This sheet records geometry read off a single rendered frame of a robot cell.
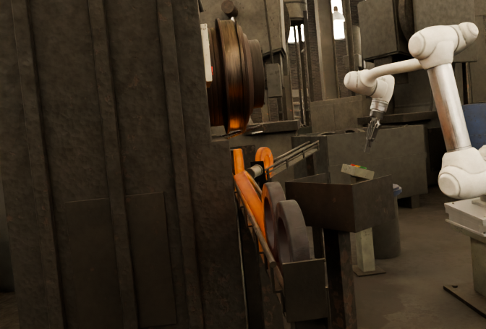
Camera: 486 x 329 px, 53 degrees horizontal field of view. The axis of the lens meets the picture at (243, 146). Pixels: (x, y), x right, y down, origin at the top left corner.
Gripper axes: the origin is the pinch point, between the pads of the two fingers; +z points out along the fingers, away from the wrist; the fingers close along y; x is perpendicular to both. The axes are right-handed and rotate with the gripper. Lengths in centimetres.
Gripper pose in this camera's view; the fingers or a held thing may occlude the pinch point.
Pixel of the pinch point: (368, 147)
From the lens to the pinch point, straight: 277.9
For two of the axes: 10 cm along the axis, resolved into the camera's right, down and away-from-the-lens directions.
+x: 9.6, 2.5, 1.1
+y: 1.1, 0.4, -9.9
